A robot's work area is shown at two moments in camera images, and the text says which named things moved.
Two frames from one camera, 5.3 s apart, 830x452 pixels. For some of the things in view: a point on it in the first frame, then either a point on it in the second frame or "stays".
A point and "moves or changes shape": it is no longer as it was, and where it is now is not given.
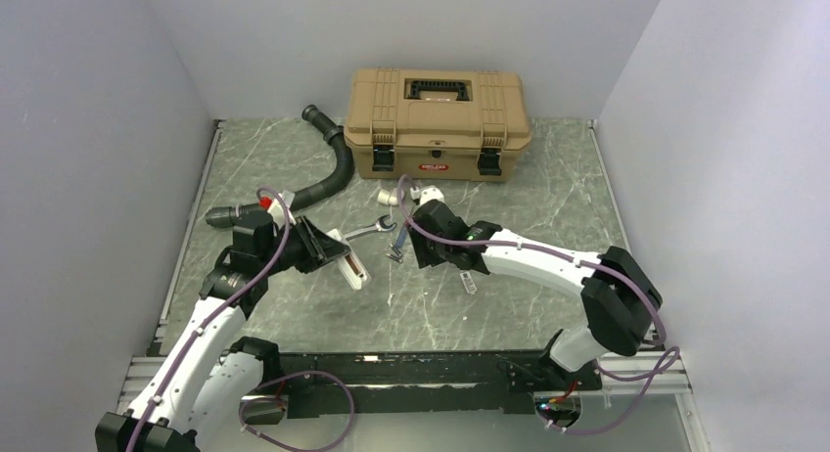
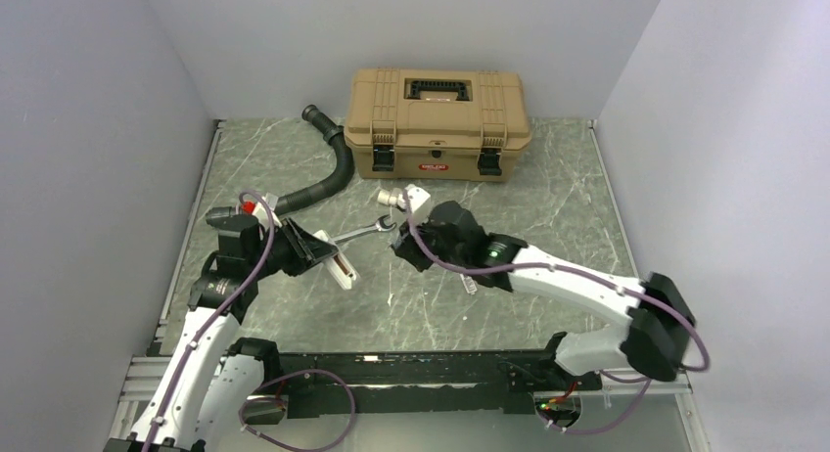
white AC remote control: [351, 267] moves or changes shape
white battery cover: [468, 282] stays
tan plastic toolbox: [437, 124] stays
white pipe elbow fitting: [388, 198] stays
